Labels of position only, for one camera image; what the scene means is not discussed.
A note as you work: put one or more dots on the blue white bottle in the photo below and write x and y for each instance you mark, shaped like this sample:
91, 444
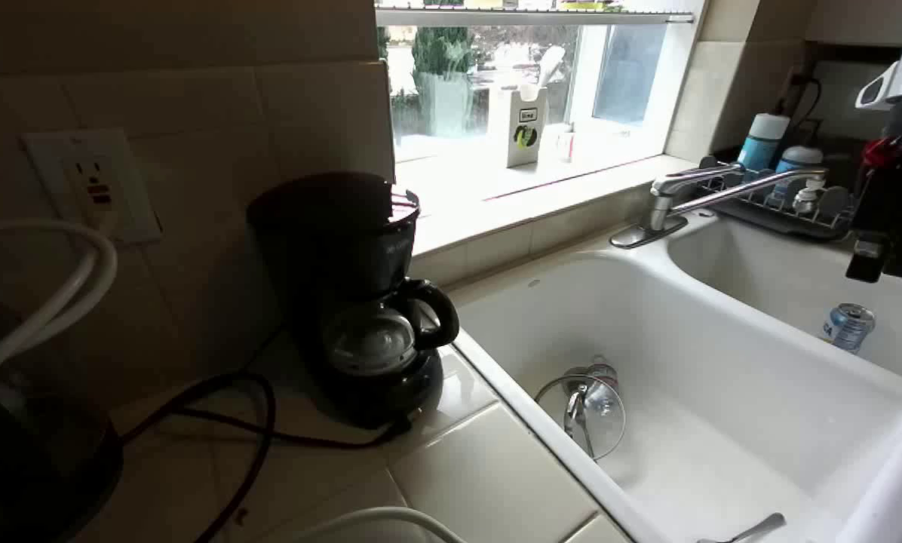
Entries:
760, 140

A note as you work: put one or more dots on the white wall power outlet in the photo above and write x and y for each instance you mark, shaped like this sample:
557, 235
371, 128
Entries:
91, 176

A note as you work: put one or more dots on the potted green plant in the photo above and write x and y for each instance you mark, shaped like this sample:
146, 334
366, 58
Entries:
441, 70

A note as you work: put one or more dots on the white double kitchen sink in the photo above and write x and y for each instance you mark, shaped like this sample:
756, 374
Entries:
732, 415

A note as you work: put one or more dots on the chrome sink faucet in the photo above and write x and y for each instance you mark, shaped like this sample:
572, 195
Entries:
694, 187

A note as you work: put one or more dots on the blue white cup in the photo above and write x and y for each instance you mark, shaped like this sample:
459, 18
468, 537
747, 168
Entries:
793, 162

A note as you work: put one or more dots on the clear drinking glass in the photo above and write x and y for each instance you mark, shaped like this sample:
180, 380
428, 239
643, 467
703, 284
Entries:
589, 407

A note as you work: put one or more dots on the black drip coffee maker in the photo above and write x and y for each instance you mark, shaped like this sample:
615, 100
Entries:
327, 243

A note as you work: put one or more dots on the glass coffee carafe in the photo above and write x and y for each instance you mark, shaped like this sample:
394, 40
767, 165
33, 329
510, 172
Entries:
389, 334

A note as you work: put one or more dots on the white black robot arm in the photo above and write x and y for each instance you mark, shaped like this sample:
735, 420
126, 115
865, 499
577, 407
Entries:
883, 92

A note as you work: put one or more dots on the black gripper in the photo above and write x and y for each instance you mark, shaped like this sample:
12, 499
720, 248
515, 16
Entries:
879, 205

